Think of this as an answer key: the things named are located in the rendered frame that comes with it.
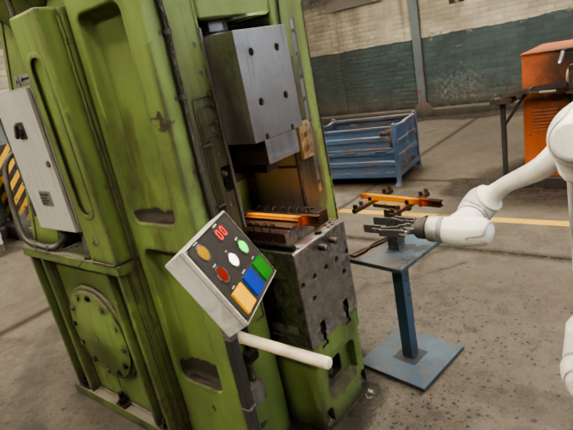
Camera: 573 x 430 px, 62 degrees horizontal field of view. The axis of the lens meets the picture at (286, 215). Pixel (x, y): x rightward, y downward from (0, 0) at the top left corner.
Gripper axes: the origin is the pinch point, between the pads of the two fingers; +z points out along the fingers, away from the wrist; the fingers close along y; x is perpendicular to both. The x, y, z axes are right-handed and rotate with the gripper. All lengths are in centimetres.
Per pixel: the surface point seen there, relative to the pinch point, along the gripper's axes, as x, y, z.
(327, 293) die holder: -34.5, 0.9, 29.1
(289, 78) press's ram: 57, 9, 35
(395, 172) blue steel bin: -84, 336, 164
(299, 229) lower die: -3.8, -2.4, 35.0
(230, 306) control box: 3, -69, 9
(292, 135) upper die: 34.7, 4.8, 34.9
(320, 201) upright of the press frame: -5, 34, 49
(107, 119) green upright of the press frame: 55, -42, 87
